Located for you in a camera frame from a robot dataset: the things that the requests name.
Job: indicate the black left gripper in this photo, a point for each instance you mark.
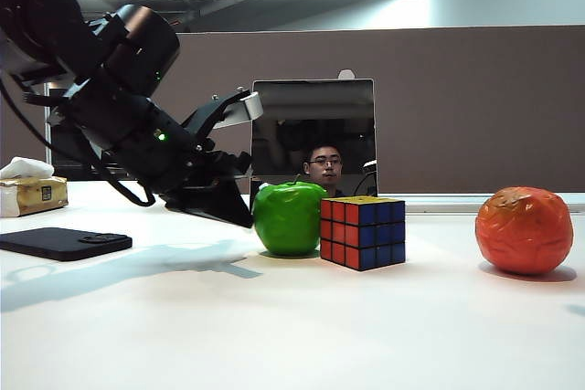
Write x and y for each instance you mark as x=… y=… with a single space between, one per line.
x=155 y=152

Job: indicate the green toy apple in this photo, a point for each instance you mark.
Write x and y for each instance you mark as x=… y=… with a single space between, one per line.
x=285 y=218

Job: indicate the orange toy fruit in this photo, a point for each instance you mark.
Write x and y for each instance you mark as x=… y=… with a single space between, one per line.
x=524 y=232

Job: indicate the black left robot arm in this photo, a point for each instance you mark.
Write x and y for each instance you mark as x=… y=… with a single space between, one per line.
x=45 y=20

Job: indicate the Rubik's cube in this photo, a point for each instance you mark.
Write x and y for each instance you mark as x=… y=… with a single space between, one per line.
x=361 y=235

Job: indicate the rectangular standing mirror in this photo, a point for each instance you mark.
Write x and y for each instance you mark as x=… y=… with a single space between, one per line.
x=320 y=111

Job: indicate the white tape piece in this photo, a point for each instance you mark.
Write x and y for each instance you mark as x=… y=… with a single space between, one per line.
x=346 y=74

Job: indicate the black smartphone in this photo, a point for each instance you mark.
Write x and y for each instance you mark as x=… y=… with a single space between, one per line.
x=64 y=244

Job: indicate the yellow tissue pack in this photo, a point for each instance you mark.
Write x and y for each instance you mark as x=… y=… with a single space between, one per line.
x=32 y=193

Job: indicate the narrow brown desk partition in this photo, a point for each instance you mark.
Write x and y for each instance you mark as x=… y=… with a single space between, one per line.
x=18 y=143

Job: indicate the wide brown desk partition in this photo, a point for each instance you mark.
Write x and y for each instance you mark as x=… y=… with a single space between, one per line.
x=457 y=111

